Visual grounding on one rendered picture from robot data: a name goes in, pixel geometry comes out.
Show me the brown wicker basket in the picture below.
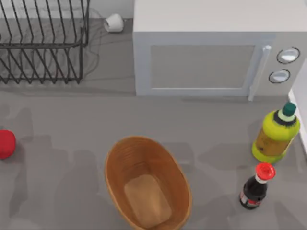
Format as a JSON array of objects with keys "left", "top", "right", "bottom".
[{"left": 104, "top": 136, "right": 193, "bottom": 230}]

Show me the pale microwave oven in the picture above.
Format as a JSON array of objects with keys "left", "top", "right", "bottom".
[{"left": 132, "top": 0, "right": 307, "bottom": 102}]

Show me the white cup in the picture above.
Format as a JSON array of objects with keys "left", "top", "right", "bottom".
[{"left": 104, "top": 13, "right": 124, "bottom": 33}]

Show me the yellow-green bottle with green cap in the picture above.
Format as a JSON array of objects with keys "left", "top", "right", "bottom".
[{"left": 251, "top": 101, "right": 301, "bottom": 164}]

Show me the dark bottle with red cap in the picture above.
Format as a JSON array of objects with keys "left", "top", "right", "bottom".
[{"left": 238, "top": 162, "right": 277, "bottom": 210}]

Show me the small microwave knob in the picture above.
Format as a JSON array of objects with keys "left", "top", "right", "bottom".
[{"left": 268, "top": 69, "right": 291, "bottom": 84}]

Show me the large microwave knob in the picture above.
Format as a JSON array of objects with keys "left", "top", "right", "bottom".
[{"left": 276, "top": 47, "right": 301, "bottom": 64}]

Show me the red apple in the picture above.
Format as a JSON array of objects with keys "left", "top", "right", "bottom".
[{"left": 0, "top": 129, "right": 17, "bottom": 160}]

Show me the microwave door handle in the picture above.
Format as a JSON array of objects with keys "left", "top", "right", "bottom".
[{"left": 248, "top": 45, "right": 272, "bottom": 102}]

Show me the black wire dish rack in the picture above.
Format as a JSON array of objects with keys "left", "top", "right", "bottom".
[{"left": 0, "top": 0, "right": 91, "bottom": 85}]

